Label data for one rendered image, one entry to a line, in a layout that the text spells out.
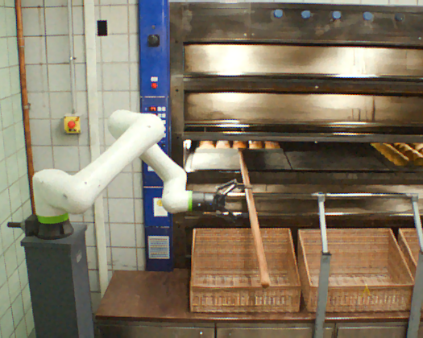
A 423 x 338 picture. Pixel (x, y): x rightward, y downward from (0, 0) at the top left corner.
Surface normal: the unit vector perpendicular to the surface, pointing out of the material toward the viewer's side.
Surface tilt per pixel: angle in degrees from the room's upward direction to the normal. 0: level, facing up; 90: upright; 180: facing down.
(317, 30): 90
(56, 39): 90
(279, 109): 70
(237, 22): 92
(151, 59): 90
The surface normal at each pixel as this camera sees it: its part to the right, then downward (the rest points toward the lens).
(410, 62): -0.06, -0.08
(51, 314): -0.07, 0.27
